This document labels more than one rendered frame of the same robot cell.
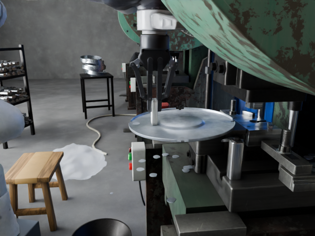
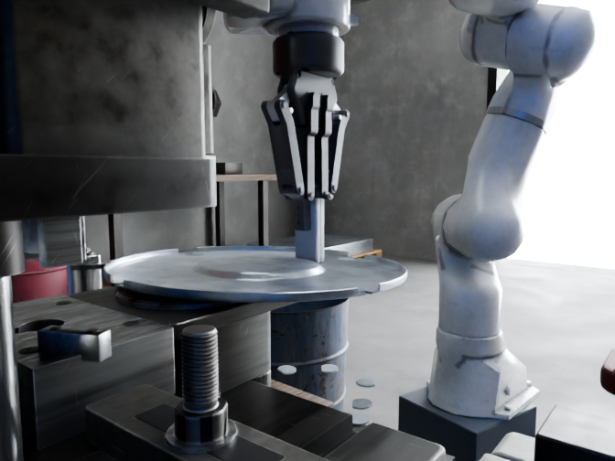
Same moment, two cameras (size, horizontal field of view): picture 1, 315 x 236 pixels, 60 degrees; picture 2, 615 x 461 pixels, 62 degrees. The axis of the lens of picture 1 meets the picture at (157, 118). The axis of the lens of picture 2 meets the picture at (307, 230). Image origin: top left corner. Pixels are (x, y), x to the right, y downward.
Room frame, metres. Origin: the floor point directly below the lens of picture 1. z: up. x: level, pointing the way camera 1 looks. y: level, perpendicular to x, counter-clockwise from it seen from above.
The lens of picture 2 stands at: (1.12, -0.39, 0.88)
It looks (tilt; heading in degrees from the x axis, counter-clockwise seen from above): 7 degrees down; 135
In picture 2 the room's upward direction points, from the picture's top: straight up
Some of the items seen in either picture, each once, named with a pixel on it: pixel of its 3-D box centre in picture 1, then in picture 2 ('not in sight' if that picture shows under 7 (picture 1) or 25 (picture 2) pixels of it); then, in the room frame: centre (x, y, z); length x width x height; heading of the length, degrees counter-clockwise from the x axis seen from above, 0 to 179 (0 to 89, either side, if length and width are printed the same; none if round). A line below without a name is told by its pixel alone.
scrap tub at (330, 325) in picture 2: not in sight; (285, 365); (-0.09, 0.73, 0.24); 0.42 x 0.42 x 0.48
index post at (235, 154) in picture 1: (235, 157); (85, 292); (0.56, -0.17, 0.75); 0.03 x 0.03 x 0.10; 7
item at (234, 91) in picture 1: (258, 93); (26, 202); (0.75, -0.28, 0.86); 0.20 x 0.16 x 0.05; 7
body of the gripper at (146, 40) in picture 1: (154, 52); (308, 83); (0.72, 0.01, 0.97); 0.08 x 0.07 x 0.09; 98
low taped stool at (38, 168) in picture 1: (38, 189); not in sight; (1.41, 0.69, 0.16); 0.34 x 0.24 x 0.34; 6
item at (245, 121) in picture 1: (251, 129); (51, 354); (0.75, -0.27, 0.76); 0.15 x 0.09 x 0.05; 7
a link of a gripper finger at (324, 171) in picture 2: (149, 78); (316, 148); (0.72, 0.02, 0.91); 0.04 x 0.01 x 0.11; 8
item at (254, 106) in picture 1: (253, 100); (51, 233); (0.75, -0.27, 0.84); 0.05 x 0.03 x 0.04; 7
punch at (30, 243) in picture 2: not in sight; (37, 228); (0.75, -0.28, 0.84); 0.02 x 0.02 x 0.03; 7
